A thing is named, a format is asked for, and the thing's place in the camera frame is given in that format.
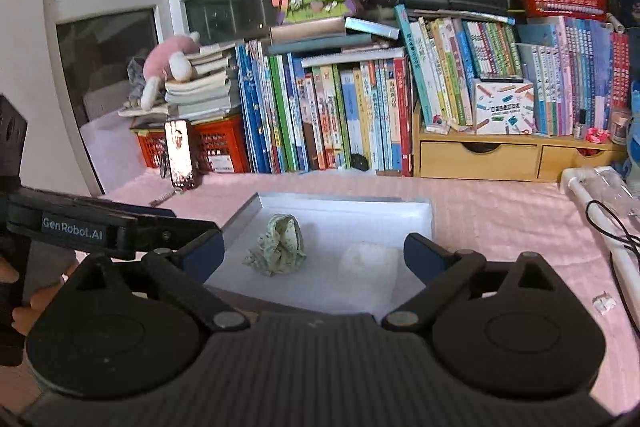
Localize white shallow box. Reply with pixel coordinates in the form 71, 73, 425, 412
205, 192, 433, 315

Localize white printed cardboard box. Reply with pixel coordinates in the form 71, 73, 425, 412
472, 79, 536, 136

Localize wooden drawer organizer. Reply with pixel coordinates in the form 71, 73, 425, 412
412, 102, 629, 182

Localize white sheer scrunchie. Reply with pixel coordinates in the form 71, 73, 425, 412
340, 242, 401, 284

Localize blue alien plush toy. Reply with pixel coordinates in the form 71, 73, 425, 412
620, 79, 640, 198

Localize person's left hand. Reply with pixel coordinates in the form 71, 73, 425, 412
0, 254, 66, 337

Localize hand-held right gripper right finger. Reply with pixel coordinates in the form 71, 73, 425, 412
382, 233, 571, 330

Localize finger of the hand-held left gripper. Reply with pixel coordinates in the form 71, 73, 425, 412
107, 199, 176, 220
135, 218, 223, 258

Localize clear plastic packet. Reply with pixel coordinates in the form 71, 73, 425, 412
560, 166, 640, 295

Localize small white jar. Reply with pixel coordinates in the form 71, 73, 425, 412
611, 109, 632, 146

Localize black cable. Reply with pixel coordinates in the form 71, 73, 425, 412
585, 201, 640, 323

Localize pale green patterned scrunchie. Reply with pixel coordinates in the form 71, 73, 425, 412
242, 213, 307, 278

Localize long black object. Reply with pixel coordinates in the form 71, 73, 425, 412
370, 0, 516, 14

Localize stack of white books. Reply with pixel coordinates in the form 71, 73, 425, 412
164, 41, 242, 124

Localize beige flat box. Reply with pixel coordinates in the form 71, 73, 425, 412
270, 19, 347, 44

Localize light blue flat book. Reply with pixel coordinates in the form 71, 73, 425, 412
345, 17, 400, 40

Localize red plastic crate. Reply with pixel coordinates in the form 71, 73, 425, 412
131, 114, 251, 174

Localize row of green spined books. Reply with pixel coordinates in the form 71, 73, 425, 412
395, 4, 524, 128

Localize teal flat book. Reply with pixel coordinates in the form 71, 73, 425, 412
267, 34, 396, 56

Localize pink tablecloth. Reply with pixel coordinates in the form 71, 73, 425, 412
0, 167, 640, 413

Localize row of pink spined books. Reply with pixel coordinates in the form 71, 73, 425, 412
517, 17, 631, 138

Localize pink plush toy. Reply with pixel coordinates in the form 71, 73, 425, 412
127, 33, 202, 111

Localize row of tall upright books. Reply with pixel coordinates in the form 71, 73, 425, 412
235, 39, 414, 176

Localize small wrapped sweets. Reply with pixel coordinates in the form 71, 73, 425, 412
424, 117, 467, 136

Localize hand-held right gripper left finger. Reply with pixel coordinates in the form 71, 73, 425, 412
75, 229, 251, 333

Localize smartphone with lit screen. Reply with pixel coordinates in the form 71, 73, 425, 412
165, 119, 202, 191

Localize small white clip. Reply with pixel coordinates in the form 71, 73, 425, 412
592, 292, 616, 316

